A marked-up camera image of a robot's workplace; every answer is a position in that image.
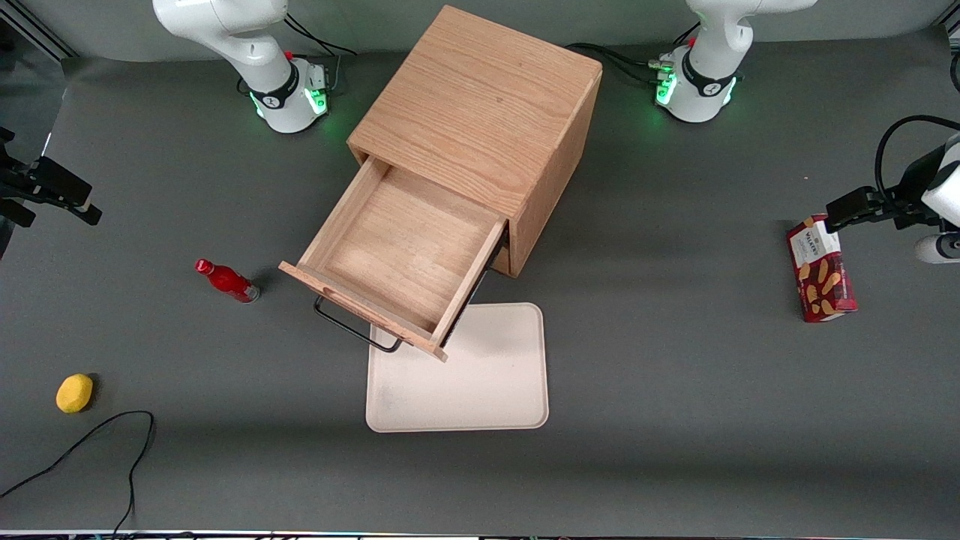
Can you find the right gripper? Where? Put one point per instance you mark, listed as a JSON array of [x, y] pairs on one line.
[[13, 184]]

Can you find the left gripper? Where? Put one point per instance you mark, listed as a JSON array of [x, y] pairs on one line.
[[910, 182]]

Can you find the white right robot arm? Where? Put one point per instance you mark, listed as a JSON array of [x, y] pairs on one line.
[[255, 52]]

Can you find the oak wooden drawer cabinet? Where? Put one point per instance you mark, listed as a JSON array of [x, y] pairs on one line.
[[487, 97]]

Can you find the red shortbread biscuit box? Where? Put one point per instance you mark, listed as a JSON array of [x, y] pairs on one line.
[[821, 277]]

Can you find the small red bottle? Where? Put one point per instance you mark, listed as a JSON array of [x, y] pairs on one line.
[[229, 282]]

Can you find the yellow lemon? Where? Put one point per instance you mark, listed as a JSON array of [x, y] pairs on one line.
[[74, 393]]

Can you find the cream rectangular plastic tray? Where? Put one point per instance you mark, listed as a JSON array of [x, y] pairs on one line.
[[487, 375]]

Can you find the aluminium frame profile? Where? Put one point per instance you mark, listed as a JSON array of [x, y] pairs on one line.
[[41, 34]]

